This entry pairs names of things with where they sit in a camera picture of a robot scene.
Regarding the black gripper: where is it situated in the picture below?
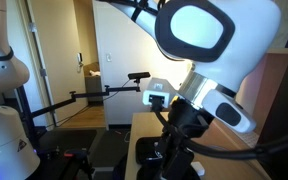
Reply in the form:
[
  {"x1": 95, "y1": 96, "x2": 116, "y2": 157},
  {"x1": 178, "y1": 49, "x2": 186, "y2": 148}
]
[{"x1": 153, "y1": 98, "x2": 214, "y2": 180}]

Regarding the black zip case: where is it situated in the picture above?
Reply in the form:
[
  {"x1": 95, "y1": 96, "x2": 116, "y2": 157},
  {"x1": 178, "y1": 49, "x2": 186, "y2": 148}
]
[{"x1": 135, "y1": 137, "x2": 201, "y2": 180}]

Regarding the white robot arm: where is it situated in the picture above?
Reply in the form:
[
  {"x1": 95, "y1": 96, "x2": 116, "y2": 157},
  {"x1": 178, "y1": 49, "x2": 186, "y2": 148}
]
[{"x1": 0, "y1": 0, "x2": 281, "y2": 180}]

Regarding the white power adapter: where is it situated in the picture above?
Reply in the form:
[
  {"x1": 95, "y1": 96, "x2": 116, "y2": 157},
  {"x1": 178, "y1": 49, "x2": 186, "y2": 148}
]
[{"x1": 191, "y1": 162, "x2": 205, "y2": 176}]

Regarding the white keyboard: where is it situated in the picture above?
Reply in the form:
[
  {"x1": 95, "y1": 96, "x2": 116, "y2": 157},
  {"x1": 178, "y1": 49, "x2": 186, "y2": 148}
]
[{"x1": 240, "y1": 132, "x2": 259, "y2": 148}]

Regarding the wooden shelf unit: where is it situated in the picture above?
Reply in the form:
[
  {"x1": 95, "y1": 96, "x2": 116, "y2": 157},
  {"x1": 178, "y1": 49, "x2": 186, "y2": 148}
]
[{"x1": 252, "y1": 53, "x2": 288, "y2": 134}]

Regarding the left orange black clamp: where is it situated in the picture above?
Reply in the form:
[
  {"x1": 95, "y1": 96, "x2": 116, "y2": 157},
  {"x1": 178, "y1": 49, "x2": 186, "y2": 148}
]
[{"x1": 64, "y1": 149, "x2": 94, "y2": 180}]

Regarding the black camera on boom arm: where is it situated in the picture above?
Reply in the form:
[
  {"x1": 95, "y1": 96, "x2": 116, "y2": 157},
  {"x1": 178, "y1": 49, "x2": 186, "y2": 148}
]
[{"x1": 128, "y1": 72, "x2": 151, "y2": 83}]

